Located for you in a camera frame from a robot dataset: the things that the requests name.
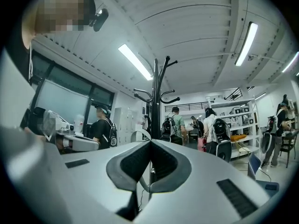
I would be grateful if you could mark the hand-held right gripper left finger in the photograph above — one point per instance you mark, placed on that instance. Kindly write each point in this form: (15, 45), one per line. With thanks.
(93, 183)

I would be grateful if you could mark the blue chair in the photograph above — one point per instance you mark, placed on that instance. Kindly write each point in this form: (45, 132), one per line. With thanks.
(253, 164)

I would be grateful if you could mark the orange cushion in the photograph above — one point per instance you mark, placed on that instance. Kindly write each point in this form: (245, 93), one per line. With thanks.
(238, 137)

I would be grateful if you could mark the person's black shirt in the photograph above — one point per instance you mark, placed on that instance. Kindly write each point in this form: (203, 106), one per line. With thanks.
(18, 55)

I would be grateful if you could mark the black framed window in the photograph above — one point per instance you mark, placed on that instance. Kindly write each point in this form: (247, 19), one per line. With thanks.
(65, 97)

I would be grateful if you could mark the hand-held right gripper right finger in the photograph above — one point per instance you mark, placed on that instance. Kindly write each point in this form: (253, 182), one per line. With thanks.
(198, 195)

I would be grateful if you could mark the white plastic container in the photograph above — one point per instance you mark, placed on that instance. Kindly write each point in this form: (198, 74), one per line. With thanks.
(79, 125)

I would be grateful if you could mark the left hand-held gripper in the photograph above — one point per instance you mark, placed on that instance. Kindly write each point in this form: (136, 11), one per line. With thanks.
(52, 125)

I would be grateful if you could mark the long ceiling light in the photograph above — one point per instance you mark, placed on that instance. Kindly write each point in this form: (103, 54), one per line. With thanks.
(246, 43)
(135, 60)
(290, 62)

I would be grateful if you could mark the black stair railing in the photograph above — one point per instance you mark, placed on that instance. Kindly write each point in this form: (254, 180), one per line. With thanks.
(233, 94)

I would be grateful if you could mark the black wooden chair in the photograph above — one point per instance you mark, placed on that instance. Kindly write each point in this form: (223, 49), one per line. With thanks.
(288, 146)

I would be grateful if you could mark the black mezzanine railing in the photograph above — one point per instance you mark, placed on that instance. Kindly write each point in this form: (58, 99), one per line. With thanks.
(187, 105)

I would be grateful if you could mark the row of stored white grippers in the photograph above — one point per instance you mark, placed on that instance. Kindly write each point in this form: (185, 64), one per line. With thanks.
(238, 111)

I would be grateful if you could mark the white shelf unit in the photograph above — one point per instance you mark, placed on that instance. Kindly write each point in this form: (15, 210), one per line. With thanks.
(233, 103)

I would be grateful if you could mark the person's left forearm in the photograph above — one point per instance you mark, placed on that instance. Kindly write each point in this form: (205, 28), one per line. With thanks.
(32, 133)

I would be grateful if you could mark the black phone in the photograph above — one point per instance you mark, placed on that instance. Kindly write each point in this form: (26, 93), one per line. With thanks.
(271, 186)

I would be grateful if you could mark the black coat rack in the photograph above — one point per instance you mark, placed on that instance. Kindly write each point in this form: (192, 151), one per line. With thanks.
(155, 115)

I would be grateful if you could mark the person's left hand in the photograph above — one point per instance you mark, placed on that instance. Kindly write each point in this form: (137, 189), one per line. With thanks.
(60, 144)

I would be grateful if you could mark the black head-worn camera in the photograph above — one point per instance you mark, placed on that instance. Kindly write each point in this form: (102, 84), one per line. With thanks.
(100, 20)

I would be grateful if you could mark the person's head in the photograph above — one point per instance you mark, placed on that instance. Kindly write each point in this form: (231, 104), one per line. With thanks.
(58, 13)

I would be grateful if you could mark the silver fisheye camera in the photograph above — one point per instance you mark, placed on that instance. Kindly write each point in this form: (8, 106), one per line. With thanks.
(70, 128)

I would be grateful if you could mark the white lockers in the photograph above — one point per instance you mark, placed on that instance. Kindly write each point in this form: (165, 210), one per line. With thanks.
(123, 125)

